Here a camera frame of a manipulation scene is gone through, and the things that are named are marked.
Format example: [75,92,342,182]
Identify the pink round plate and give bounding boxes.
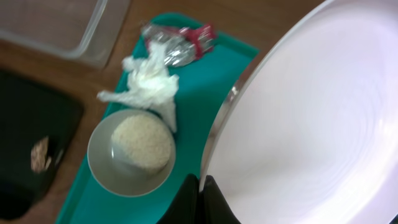
[200,0,397,223]

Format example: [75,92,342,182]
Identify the black plastic tray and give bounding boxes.
[1,70,83,220]

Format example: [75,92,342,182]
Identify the crumpled white napkin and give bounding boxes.
[97,42,179,133]

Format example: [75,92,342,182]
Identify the clear plastic bin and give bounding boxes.
[1,0,130,68]

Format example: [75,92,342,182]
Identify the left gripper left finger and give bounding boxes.
[157,174,199,224]

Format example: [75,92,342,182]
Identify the white rice heap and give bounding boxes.
[111,113,175,175]

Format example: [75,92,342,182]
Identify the silver red foil wrapper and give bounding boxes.
[141,23,217,67]

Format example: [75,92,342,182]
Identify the grey bowl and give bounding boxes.
[87,109,176,197]

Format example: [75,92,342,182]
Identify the brown food scrap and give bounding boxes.
[30,136,52,174]

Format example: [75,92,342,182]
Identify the teal serving tray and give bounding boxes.
[55,12,261,224]

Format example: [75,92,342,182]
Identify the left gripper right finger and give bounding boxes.
[200,175,241,224]

